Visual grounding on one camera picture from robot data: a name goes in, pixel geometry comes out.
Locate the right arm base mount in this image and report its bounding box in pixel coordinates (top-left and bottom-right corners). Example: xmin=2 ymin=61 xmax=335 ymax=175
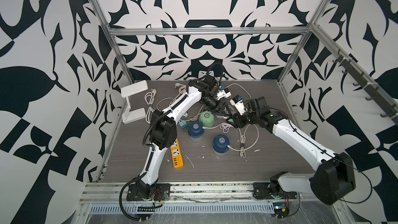
xmin=253 ymin=182 xmax=297 ymax=200

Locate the orange power strip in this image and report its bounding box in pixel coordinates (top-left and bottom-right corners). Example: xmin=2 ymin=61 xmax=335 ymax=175
xmin=170 ymin=139 xmax=183 ymax=170

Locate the wall hook rack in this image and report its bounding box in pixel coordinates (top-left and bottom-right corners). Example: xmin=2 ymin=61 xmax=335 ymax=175
xmin=332 ymin=49 xmax=398 ymax=125

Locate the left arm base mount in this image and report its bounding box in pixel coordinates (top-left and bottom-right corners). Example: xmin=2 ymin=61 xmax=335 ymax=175
xmin=126 ymin=184 xmax=171 ymax=201

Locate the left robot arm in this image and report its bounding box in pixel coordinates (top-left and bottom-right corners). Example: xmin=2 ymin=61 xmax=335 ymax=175
xmin=135 ymin=76 xmax=231 ymax=194

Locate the beige USB cable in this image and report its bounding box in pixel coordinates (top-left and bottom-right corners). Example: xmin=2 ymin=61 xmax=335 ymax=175
xmin=228 ymin=124 xmax=260 ymax=158

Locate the white desk lamp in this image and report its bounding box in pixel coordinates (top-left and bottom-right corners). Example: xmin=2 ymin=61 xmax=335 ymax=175
xmin=121 ymin=80 xmax=148 ymax=124

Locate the teal adapter on table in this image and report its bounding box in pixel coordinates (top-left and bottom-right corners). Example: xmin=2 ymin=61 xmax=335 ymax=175
xmin=179 ymin=120 xmax=189 ymax=130

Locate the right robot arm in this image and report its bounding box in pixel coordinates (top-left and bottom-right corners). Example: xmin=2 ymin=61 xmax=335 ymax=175
xmin=230 ymin=95 xmax=356 ymax=205

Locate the white bundled power cord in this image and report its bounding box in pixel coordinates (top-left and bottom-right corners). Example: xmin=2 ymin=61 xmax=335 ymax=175
xmin=144 ymin=88 xmax=158 ymax=122

